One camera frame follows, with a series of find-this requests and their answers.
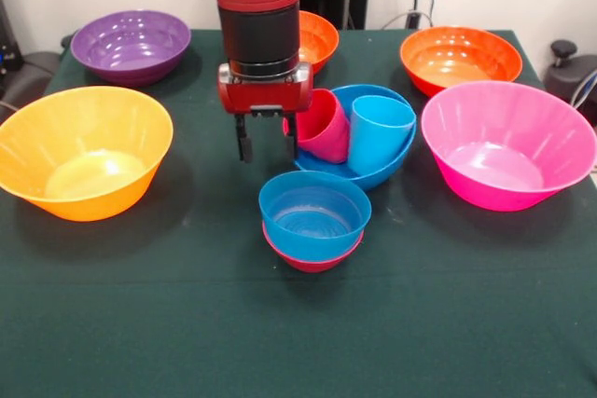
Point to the blue plastic cup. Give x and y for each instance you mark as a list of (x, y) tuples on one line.
[(378, 141)]

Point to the black equipment box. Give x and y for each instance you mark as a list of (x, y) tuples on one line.
[(7, 53)]

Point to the large yellow-orange plastic bowl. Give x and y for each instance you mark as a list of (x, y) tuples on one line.
[(84, 137)]

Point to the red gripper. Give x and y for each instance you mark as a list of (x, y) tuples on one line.
[(266, 95)]

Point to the red plastic cup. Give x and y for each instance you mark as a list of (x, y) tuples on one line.
[(324, 132)]

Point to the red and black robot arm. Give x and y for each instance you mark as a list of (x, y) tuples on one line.
[(256, 11)]

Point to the small translucent blue bowl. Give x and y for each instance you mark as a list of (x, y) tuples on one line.
[(280, 202)]

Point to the black round equipment with knob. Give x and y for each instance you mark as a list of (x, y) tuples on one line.
[(566, 76)]

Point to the black power adapter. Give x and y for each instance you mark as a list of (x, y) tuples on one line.
[(412, 19)]

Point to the large pink plastic bowl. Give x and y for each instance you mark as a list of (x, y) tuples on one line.
[(503, 137)]

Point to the small red plastic bowl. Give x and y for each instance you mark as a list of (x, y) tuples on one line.
[(312, 266)]

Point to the purple plastic bowl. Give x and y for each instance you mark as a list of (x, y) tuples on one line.
[(154, 69)]

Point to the dark green tablecloth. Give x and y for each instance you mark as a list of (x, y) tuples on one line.
[(466, 323)]

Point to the opaque blue plastic bowl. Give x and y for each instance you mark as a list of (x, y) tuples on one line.
[(387, 169)]

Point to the orange plastic bowl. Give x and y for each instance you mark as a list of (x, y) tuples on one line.
[(466, 58), (322, 39)]

